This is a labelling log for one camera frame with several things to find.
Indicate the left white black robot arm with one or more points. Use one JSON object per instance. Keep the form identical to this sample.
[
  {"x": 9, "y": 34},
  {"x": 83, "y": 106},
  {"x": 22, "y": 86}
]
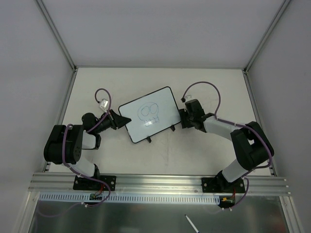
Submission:
[{"x": 66, "y": 143}]

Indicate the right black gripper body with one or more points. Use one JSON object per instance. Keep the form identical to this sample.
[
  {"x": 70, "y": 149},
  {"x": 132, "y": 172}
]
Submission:
[{"x": 184, "y": 119}]

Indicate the aluminium front rail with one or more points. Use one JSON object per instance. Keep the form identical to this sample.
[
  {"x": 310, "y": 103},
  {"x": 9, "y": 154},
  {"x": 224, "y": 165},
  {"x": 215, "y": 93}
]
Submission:
[{"x": 159, "y": 184}]

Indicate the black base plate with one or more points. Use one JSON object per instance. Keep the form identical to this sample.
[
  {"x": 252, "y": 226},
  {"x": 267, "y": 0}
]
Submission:
[
  {"x": 212, "y": 185},
  {"x": 83, "y": 184}
]

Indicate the white slotted cable duct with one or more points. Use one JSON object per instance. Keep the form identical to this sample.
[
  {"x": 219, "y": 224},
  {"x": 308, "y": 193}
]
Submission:
[{"x": 131, "y": 198}]

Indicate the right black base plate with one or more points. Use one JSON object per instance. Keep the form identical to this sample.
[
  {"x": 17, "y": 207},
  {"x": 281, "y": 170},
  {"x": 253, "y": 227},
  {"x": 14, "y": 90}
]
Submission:
[{"x": 212, "y": 185}]

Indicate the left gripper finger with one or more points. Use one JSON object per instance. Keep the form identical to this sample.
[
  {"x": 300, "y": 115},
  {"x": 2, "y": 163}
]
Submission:
[
  {"x": 119, "y": 120},
  {"x": 119, "y": 125}
]

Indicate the white marker pen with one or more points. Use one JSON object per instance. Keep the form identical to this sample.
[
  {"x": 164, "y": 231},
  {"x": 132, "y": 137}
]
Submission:
[{"x": 192, "y": 224}]

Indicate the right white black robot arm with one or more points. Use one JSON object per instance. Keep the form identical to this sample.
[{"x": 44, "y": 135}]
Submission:
[{"x": 251, "y": 146}]

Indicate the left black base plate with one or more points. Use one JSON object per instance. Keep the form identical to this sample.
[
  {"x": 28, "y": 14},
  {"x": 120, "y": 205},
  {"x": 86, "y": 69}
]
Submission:
[{"x": 83, "y": 184}]

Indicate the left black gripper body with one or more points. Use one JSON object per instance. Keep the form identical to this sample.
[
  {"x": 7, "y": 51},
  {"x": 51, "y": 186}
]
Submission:
[{"x": 112, "y": 119}]

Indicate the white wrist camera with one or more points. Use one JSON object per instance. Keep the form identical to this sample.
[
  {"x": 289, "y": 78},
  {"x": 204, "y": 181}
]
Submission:
[
  {"x": 104, "y": 104},
  {"x": 188, "y": 97}
]

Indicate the aluminium frame post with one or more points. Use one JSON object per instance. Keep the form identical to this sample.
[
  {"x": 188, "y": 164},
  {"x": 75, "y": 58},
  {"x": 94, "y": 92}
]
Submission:
[
  {"x": 50, "y": 22},
  {"x": 277, "y": 17}
]

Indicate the black whiteboard eraser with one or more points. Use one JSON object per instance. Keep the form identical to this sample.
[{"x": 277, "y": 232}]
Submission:
[{"x": 184, "y": 118}]

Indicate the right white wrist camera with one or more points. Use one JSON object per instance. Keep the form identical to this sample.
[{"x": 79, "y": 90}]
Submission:
[{"x": 188, "y": 97}]

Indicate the black framed whiteboard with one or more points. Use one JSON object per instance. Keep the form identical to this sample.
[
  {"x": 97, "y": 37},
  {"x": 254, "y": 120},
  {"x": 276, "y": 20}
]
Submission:
[{"x": 150, "y": 114}]

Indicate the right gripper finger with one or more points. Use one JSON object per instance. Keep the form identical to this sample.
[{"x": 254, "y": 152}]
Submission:
[
  {"x": 187, "y": 124},
  {"x": 183, "y": 114}
]

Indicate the right aluminium frame post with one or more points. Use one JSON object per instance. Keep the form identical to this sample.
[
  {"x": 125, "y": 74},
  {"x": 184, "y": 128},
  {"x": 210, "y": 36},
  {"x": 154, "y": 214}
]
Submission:
[{"x": 277, "y": 17}]

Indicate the left aluminium frame post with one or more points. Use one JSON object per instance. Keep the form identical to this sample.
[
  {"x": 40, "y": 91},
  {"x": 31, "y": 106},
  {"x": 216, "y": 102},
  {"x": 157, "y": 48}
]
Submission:
[{"x": 50, "y": 22}]

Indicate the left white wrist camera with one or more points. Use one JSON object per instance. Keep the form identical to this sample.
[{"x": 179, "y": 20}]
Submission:
[{"x": 104, "y": 104}]

